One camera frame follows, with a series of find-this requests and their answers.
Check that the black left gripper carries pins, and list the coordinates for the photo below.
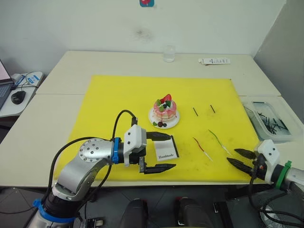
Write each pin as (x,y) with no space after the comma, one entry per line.
(136,156)

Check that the clear plastic water tray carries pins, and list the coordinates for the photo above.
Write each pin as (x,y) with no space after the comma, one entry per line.
(259,128)

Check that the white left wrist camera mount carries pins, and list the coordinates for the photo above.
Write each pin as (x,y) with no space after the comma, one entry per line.
(135,137)

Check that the pink cake with strawberry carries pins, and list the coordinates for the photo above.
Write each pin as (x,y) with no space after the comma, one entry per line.
(165,108)

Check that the clear glass of water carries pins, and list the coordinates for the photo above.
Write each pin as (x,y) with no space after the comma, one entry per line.
(169,55)

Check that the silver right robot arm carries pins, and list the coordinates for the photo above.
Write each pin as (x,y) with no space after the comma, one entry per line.
(295,177)

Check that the white round plate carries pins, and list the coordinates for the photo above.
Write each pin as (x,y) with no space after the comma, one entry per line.
(174,122)

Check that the red spiral candle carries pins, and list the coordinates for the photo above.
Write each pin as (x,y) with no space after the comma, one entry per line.
(200,146)

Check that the grey laptop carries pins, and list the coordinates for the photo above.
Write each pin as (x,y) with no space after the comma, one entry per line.
(4,88)

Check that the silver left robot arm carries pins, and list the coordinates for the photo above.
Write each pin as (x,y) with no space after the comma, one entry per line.
(90,152)

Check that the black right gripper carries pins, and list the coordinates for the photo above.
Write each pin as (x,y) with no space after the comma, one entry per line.
(260,168)

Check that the green spiral candle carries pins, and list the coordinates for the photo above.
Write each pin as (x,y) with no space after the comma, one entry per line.
(217,139)

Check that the white handmade matchbox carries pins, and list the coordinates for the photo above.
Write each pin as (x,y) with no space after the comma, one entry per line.
(166,149)

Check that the black computer mouse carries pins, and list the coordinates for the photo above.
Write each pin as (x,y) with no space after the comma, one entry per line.
(18,97)

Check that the yellow mat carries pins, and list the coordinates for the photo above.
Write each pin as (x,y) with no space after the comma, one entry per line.
(118,99)

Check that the blue and red wall sticker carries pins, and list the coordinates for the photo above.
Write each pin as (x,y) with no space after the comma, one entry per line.
(146,2)

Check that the white side table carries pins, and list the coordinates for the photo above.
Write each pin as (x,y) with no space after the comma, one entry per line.
(21,109)

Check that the white device with blue labels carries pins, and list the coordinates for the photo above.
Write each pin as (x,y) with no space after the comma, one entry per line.
(31,78)

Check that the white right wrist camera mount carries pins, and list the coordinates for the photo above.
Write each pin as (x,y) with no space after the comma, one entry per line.
(269,152)

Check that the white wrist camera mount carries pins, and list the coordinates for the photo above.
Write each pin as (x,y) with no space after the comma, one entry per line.
(135,137)
(269,152)

